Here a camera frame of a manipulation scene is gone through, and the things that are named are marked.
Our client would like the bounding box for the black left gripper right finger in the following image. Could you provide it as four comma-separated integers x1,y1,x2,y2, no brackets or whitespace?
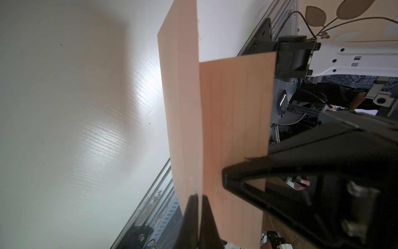
200,195,224,249

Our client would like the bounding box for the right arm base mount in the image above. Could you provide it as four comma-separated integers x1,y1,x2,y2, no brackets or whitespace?
238,18,276,56

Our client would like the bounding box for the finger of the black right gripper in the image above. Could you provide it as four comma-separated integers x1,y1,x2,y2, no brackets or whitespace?
222,118,398,249

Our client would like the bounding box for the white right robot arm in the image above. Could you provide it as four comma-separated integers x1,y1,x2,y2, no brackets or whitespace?
222,36,398,249

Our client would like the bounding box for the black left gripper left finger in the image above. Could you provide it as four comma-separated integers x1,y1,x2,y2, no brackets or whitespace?
173,195,199,249

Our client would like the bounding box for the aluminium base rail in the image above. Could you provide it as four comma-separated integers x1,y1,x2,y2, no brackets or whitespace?
111,160,183,249

